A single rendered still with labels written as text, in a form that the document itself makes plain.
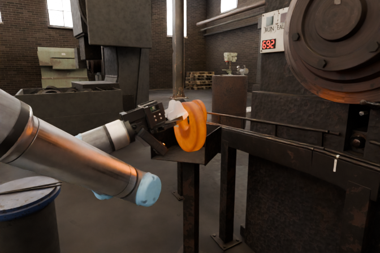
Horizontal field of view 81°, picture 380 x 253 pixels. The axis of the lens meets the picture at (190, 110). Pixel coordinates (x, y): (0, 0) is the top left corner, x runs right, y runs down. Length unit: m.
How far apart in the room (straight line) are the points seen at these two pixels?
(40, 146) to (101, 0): 2.74
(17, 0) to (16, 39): 1.37
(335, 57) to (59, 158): 0.68
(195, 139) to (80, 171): 0.34
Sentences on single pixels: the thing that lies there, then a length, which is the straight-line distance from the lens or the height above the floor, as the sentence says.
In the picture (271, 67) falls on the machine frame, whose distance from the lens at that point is 1.16.
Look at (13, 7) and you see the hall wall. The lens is 10.65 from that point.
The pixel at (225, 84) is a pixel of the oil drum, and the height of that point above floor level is 0.75.
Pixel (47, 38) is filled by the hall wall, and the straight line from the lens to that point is 10.42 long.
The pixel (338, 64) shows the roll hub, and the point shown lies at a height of 0.99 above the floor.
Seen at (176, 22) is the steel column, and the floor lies 2.48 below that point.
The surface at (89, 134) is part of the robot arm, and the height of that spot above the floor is 0.82.
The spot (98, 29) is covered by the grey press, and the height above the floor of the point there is 1.44.
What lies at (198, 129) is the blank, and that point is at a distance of 0.64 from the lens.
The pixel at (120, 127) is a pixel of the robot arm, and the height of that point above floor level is 0.83.
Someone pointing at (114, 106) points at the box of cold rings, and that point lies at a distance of 2.80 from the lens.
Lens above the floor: 0.98
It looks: 10 degrees down
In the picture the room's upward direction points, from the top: straight up
